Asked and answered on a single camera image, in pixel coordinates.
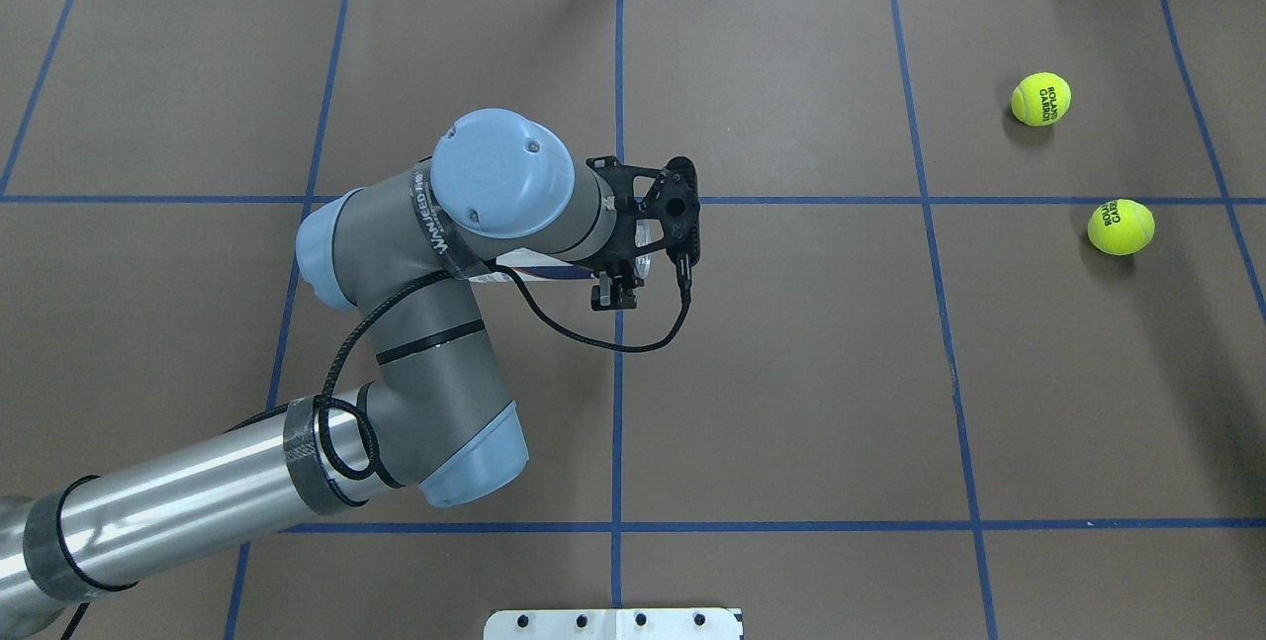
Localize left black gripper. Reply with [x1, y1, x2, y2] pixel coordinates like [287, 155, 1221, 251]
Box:
[589, 258, 642, 312]

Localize clear tennis ball tube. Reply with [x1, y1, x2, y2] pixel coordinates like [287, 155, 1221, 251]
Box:
[471, 223, 653, 283]

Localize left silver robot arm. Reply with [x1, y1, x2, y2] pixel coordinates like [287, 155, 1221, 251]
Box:
[3, 108, 647, 639]

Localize yellow tennis ball on table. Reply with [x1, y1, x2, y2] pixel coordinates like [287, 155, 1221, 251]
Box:
[1010, 72, 1072, 126]

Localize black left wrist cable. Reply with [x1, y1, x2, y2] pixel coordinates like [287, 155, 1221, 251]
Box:
[315, 259, 693, 481]

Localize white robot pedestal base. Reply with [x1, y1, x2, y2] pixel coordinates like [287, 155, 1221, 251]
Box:
[484, 607, 746, 639]

